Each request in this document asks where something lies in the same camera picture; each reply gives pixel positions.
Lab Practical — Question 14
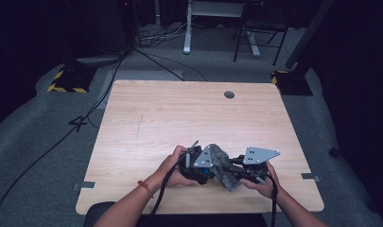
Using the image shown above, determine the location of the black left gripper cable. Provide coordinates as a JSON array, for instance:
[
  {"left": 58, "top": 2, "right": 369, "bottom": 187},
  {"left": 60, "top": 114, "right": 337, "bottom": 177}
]
[{"left": 141, "top": 153, "right": 189, "bottom": 227}]

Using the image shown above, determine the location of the person's right hand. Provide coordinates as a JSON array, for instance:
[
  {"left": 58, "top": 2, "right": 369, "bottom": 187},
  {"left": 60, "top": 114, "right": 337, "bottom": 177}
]
[{"left": 239, "top": 162, "right": 281, "bottom": 201}]

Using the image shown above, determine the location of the grey table edge bracket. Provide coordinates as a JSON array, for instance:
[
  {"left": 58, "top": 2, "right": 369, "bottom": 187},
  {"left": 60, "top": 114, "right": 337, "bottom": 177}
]
[
  {"left": 301, "top": 172, "right": 322, "bottom": 183},
  {"left": 71, "top": 181, "right": 96, "bottom": 192}
]

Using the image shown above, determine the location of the dark slanted stand pole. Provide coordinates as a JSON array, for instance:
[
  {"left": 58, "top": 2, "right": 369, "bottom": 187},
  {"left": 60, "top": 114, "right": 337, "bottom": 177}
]
[{"left": 284, "top": 0, "right": 336, "bottom": 71}]

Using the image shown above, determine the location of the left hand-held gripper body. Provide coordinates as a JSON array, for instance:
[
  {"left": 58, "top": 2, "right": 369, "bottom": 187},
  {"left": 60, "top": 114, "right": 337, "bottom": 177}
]
[{"left": 178, "top": 140, "right": 215, "bottom": 183}]

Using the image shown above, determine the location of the white desk frame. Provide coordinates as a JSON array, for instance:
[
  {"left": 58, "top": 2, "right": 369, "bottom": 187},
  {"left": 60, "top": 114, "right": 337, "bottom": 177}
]
[{"left": 183, "top": 0, "right": 262, "bottom": 59}]

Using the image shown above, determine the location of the thin black floor cable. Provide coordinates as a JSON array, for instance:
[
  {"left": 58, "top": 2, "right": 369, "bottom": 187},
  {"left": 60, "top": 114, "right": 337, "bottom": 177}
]
[{"left": 132, "top": 46, "right": 209, "bottom": 82}]

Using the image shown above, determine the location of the dark cabinet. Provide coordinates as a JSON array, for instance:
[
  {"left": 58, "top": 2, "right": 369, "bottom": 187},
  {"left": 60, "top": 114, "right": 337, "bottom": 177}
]
[{"left": 64, "top": 0, "right": 138, "bottom": 65}]

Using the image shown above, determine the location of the person's left hand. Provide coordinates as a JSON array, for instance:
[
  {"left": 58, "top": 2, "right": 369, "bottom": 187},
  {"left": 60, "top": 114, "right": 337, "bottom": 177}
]
[{"left": 153, "top": 144, "right": 200, "bottom": 189}]

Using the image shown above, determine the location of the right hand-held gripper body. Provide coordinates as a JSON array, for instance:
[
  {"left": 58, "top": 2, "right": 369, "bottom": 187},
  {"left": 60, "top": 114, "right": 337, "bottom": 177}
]
[{"left": 240, "top": 146, "right": 282, "bottom": 185}]

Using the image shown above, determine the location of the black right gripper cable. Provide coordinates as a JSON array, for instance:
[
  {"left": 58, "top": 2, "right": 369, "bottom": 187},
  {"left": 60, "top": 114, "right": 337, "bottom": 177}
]
[{"left": 267, "top": 171, "right": 280, "bottom": 227}]

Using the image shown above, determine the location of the black metal chair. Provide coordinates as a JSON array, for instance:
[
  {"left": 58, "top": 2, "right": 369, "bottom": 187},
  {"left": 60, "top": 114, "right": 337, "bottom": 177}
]
[{"left": 232, "top": 0, "right": 290, "bottom": 67}]

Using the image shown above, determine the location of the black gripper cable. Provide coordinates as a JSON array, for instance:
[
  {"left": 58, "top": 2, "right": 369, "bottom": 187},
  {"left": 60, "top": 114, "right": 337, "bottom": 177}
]
[
  {"left": 267, "top": 171, "right": 280, "bottom": 227},
  {"left": 141, "top": 153, "right": 189, "bottom": 227}
]

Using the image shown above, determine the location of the person's dark clothed lap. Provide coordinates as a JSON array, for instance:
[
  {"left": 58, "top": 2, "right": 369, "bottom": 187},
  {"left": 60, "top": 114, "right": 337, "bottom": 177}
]
[{"left": 83, "top": 201, "right": 269, "bottom": 227}]

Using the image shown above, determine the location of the grey cloth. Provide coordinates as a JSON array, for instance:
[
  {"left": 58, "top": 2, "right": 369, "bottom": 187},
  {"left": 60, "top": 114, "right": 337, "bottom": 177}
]
[{"left": 207, "top": 143, "right": 244, "bottom": 193}]

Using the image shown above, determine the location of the black yellow striped stand base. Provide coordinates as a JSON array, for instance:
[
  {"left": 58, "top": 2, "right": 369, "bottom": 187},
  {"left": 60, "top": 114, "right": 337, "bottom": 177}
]
[
  {"left": 46, "top": 64, "right": 97, "bottom": 95},
  {"left": 270, "top": 69, "right": 314, "bottom": 96}
]

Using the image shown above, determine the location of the long black floor cable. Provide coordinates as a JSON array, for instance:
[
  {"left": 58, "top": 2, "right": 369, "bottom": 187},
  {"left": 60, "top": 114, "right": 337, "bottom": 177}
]
[{"left": 0, "top": 58, "right": 126, "bottom": 225}]

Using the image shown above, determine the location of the red bracelet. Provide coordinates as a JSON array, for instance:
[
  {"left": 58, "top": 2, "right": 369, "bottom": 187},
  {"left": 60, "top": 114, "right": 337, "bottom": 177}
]
[{"left": 136, "top": 179, "right": 155, "bottom": 200}]

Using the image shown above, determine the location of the bundle of floor cables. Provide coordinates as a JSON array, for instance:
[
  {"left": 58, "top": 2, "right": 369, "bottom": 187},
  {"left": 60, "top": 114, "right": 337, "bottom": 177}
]
[{"left": 134, "top": 18, "right": 195, "bottom": 49}]

